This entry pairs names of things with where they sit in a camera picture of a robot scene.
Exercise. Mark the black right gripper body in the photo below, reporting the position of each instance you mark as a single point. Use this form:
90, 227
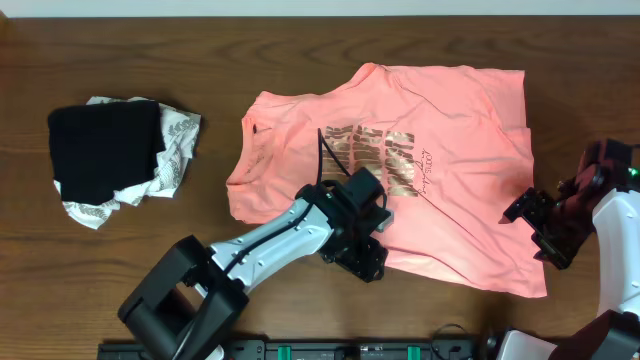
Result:
528, 211

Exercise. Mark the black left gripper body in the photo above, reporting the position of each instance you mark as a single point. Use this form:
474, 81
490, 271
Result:
361, 261

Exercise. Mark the pink t-shirt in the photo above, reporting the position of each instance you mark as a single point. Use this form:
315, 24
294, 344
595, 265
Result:
450, 146

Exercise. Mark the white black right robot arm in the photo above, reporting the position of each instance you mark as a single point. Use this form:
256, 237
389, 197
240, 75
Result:
614, 333

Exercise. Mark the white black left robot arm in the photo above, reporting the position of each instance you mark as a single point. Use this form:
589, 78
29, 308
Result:
186, 305

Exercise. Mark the white leaf-patterned garment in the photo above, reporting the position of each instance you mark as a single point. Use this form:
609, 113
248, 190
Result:
180, 131

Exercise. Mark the black folded garment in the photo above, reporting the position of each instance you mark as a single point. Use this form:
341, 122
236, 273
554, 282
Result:
99, 149

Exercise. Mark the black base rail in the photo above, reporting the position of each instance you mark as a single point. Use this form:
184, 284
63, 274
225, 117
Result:
448, 348

